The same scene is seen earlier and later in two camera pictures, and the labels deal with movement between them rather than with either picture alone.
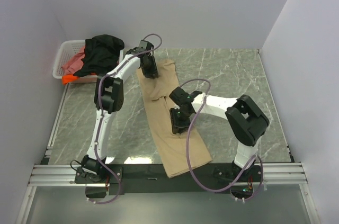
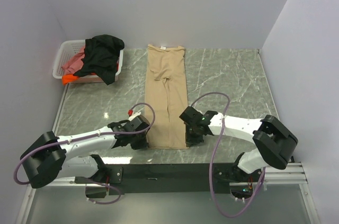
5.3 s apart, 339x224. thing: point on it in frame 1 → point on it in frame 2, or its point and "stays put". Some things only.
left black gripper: (153, 71) → (143, 144)
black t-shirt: (101, 54) stays put
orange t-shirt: (68, 78) stays put
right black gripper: (183, 126) → (190, 141)
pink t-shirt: (74, 64) stays put
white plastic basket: (68, 48) stays put
